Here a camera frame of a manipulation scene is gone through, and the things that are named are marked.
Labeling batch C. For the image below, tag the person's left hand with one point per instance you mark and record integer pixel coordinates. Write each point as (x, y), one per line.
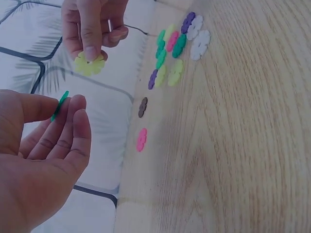
(29, 174)

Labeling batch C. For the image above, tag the person's right hand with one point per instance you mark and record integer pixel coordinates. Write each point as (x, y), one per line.
(90, 21)

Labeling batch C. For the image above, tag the person's right thumb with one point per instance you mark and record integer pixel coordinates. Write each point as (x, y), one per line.
(115, 36)

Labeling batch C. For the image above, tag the person's left thumb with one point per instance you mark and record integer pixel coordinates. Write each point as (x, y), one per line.
(29, 106)

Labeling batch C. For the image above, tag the green snowflake disc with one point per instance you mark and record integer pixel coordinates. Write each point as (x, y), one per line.
(60, 106)

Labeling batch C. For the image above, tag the yellow snowflake disc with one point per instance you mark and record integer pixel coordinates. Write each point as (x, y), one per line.
(88, 68)

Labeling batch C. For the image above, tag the pink snowflake disc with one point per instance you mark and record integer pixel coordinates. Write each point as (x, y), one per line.
(141, 140)

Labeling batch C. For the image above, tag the cluster of coloured snowflake pieces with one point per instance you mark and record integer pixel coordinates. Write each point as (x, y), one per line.
(178, 46)

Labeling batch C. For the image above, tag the brown snowflake disc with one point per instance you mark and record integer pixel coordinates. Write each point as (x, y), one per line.
(143, 108)

